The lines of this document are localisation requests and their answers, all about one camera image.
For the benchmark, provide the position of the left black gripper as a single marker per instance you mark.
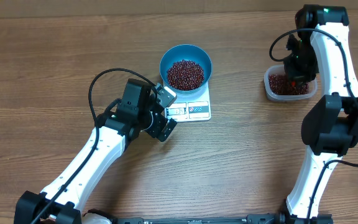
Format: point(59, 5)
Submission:
point(156, 129)

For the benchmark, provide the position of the white kitchen scale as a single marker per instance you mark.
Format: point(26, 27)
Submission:
point(190, 106)

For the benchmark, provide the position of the blue bowl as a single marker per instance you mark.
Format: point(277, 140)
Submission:
point(185, 52)

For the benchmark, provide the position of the red beans in bowl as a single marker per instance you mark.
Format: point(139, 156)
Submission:
point(185, 75)

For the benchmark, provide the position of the red beans in container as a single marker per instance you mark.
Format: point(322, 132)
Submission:
point(281, 85)

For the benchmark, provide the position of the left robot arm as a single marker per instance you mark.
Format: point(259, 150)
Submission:
point(63, 200)

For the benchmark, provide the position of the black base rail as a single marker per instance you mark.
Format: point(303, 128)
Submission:
point(194, 220)

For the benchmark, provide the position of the clear plastic container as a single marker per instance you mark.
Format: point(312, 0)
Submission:
point(279, 70)

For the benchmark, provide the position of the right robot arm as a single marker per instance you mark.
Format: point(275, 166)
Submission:
point(319, 45)

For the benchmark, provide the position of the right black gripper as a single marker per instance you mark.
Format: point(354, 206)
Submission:
point(296, 76)

